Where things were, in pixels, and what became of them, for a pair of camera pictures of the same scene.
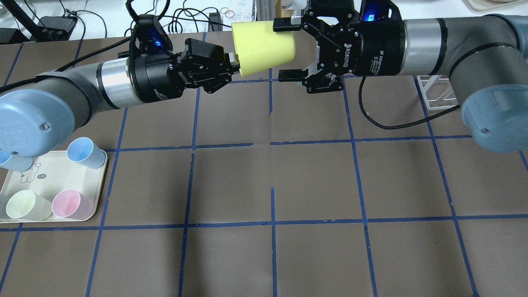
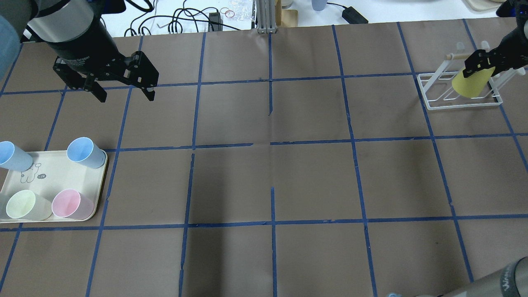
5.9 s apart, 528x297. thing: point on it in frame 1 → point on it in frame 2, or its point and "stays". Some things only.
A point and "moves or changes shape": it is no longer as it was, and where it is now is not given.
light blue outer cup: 15,162 stays
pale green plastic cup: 24,204 stays
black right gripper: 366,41 → 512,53
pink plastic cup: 68,203 stays
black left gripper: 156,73 → 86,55
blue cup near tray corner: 82,150 stays
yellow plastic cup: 258,47 moves or changes shape
